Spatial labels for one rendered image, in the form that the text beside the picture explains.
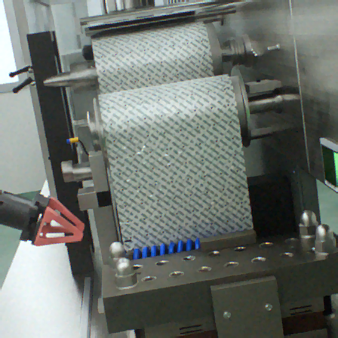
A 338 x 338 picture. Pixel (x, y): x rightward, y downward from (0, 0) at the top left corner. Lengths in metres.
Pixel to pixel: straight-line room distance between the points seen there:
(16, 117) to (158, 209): 5.66
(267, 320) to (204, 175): 0.29
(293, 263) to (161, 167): 0.30
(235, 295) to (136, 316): 0.15
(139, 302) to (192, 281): 0.09
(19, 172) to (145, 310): 5.90
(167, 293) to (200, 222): 0.22
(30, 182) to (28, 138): 0.42
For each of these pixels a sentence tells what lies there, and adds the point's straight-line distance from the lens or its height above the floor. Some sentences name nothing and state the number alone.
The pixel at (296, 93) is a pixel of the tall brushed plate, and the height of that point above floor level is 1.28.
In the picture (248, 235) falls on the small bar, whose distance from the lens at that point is 1.27.
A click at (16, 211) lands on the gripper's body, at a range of 1.27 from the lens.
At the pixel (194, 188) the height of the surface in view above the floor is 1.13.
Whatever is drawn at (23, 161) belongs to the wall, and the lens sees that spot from 6.97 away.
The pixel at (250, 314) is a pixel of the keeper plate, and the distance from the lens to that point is 1.14.
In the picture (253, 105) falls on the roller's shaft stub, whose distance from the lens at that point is 1.34.
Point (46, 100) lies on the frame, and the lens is 1.60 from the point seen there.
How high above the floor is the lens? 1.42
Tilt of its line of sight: 12 degrees down
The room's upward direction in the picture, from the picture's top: 9 degrees counter-clockwise
